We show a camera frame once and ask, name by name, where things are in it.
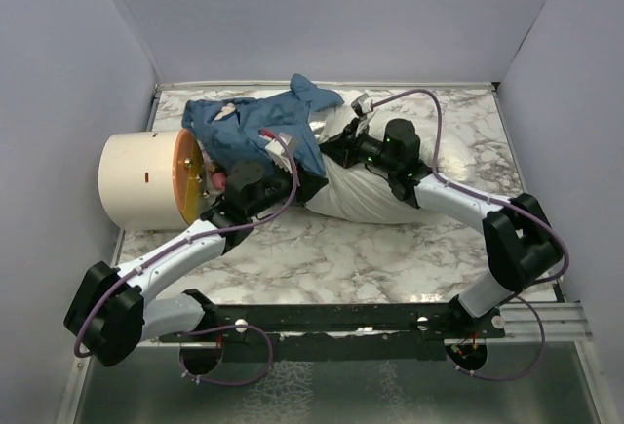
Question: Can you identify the pink small bottle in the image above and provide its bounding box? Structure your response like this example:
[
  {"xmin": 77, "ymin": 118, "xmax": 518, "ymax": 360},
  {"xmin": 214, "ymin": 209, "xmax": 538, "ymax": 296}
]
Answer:
[{"xmin": 206, "ymin": 162, "xmax": 227, "ymax": 192}]

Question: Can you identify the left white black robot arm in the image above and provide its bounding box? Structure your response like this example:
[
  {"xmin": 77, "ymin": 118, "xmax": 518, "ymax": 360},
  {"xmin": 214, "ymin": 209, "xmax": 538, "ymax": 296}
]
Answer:
[{"xmin": 63, "ymin": 161, "xmax": 328, "ymax": 366}]

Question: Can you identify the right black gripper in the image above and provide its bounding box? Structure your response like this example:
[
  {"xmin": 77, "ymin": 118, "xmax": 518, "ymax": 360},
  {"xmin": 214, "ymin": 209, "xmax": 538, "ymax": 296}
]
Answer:
[{"xmin": 316, "ymin": 120, "xmax": 397, "ymax": 176}]

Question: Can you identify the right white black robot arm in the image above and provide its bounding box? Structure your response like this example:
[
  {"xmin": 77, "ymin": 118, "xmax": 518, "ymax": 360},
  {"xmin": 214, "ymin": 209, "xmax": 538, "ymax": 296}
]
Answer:
[{"xmin": 320, "ymin": 119, "xmax": 564, "ymax": 337}]

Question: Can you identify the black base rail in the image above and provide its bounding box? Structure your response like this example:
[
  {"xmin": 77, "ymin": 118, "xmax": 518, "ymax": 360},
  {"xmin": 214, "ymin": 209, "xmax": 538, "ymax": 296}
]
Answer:
[{"xmin": 182, "ymin": 289, "xmax": 504, "ymax": 363}]

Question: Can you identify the blue lettered pillowcase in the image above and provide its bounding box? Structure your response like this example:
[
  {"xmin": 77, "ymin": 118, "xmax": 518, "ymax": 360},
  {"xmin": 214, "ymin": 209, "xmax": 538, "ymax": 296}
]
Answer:
[{"xmin": 180, "ymin": 72, "xmax": 345, "ymax": 179}]

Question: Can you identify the white pillow with red logo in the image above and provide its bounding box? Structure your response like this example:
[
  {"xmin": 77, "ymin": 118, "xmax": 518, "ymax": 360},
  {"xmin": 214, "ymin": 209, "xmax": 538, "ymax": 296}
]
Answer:
[{"xmin": 305, "ymin": 106, "xmax": 476, "ymax": 225}]

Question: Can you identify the aluminium frame rail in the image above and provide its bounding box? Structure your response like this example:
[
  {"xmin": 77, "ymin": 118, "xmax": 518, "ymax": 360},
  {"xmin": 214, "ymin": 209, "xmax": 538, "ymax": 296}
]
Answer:
[{"xmin": 500, "ymin": 302, "xmax": 593, "ymax": 343}]

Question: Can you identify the cream cylinder with orange lid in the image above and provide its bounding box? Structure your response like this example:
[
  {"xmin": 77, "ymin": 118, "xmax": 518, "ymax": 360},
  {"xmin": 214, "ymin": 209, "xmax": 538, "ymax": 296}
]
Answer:
[{"xmin": 97, "ymin": 129, "xmax": 206, "ymax": 231}]

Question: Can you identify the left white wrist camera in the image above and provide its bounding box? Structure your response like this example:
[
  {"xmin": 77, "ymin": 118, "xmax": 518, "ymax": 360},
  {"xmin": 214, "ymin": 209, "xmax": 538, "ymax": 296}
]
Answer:
[{"xmin": 263, "ymin": 131, "xmax": 296, "ymax": 173}]

